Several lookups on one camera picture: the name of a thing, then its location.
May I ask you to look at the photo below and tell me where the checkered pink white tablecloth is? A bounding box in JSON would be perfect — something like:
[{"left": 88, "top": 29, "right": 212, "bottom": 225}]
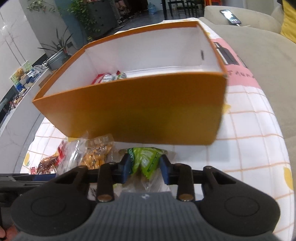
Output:
[{"left": 13, "top": 20, "right": 295, "bottom": 240}]

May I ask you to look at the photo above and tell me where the green snack packet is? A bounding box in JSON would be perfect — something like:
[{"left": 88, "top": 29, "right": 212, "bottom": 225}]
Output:
[{"left": 127, "top": 147, "right": 167, "bottom": 180}]

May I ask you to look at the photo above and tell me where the red braised meat packet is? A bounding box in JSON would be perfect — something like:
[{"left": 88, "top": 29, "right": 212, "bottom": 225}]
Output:
[{"left": 30, "top": 140, "right": 66, "bottom": 175}]

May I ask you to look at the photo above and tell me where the white tv cabinet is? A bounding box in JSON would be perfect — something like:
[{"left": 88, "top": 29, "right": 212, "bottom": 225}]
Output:
[{"left": 1, "top": 69, "right": 52, "bottom": 173}]

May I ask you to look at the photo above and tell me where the teddy bear picture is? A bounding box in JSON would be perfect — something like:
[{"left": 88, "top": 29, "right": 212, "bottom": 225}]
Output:
[{"left": 10, "top": 61, "right": 36, "bottom": 92}]

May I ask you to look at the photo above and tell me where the yellow cushion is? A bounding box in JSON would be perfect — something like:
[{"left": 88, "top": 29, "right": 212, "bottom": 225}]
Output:
[{"left": 280, "top": 0, "right": 296, "bottom": 43}]

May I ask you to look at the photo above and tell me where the orange cardboard box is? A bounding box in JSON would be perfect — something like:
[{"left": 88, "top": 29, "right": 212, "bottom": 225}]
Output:
[{"left": 33, "top": 19, "right": 227, "bottom": 145}]

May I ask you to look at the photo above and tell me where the beige sofa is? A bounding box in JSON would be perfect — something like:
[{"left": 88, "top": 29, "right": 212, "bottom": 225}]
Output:
[{"left": 198, "top": 4, "right": 296, "bottom": 167}]

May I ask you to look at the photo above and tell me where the black smartphone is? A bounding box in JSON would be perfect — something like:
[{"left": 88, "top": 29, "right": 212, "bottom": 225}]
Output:
[{"left": 220, "top": 9, "right": 241, "bottom": 26}]

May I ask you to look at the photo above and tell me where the red spicy strip bag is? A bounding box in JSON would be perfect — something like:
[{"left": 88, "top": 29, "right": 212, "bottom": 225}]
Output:
[{"left": 92, "top": 71, "right": 127, "bottom": 84}]

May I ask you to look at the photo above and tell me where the blue water jug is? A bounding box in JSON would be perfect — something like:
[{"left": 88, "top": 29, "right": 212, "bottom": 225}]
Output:
[{"left": 147, "top": 3, "right": 157, "bottom": 15}]

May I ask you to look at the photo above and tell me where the dark drawer cabinet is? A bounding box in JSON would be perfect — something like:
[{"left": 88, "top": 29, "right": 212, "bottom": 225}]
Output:
[{"left": 87, "top": 1, "right": 117, "bottom": 38}]

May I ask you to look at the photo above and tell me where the green climbing plant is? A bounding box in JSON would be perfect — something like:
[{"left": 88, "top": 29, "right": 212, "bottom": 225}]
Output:
[{"left": 68, "top": 0, "right": 100, "bottom": 42}]

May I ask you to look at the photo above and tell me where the grey plant pot bin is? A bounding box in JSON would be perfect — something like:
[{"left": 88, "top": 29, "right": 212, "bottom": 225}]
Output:
[{"left": 46, "top": 50, "right": 70, "bottom": 71}]

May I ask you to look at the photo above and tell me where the gold peanut packet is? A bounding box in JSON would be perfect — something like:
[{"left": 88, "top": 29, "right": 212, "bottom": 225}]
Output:
[{"left": 79, "top": 134, "right": 114, "bottom": 170}]

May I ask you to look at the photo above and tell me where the dark dining table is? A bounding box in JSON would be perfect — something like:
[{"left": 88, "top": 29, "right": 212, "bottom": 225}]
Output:
[{"left": 161, "top": 0, "right": 206, "bottom": 20}]

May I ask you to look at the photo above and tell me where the clear white candy packet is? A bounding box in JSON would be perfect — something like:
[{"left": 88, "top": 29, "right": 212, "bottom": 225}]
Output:
[{"left": 56, "top": 132, "right": 89, "bottom": 176}]

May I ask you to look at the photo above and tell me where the person left hand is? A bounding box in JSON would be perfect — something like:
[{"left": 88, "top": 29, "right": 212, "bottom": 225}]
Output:
[{"left": 0, "top": 226, "right": 18, "bottom": 241}]

